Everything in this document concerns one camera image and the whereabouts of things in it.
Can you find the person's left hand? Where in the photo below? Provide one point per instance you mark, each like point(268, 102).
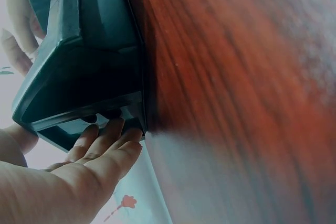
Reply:
point(60, 190)

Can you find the person's right hand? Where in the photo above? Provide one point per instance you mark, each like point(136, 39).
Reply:
point(19, 19)

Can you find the person's right fingers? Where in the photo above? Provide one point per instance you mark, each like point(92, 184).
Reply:
point(21, 24)

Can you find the dark green plastic box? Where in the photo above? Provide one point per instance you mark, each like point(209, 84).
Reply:
point(84, 58)

